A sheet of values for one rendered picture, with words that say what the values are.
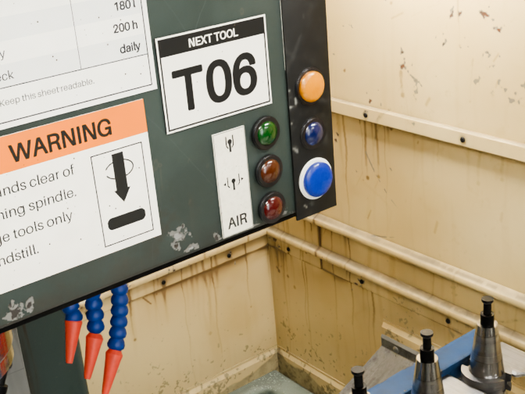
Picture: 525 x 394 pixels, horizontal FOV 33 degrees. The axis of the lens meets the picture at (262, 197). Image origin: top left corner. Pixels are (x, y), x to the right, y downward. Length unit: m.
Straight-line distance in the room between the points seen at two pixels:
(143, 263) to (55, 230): 0.08
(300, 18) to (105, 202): 0.21
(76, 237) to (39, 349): 0.85
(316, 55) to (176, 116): 0.14
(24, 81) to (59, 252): 0.12
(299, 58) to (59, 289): 0.26
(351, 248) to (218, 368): 0.50
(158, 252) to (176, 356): 1.44
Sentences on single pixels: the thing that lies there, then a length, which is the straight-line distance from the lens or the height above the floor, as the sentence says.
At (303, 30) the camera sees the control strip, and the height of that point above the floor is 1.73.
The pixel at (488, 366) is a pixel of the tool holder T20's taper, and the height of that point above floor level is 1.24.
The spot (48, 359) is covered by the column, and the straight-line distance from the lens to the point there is 1.49.
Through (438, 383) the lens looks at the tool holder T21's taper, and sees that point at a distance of 1.09.
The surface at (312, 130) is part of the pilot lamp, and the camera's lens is 0.73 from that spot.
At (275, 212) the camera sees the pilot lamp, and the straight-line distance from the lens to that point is 0.72.
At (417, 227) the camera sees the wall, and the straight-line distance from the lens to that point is 1.74.
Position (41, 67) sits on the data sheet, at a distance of 0.59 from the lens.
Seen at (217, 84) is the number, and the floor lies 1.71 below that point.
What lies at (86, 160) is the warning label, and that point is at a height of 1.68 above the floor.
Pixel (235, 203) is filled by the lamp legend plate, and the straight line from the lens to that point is 0.70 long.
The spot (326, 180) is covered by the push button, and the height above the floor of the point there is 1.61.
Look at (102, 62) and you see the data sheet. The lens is 0.61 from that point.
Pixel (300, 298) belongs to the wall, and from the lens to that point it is 2.13.
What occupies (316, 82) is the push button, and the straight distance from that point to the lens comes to 0.72.
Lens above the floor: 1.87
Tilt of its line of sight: 22 degrees down
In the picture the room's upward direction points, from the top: 5 degrees counter-clockwise
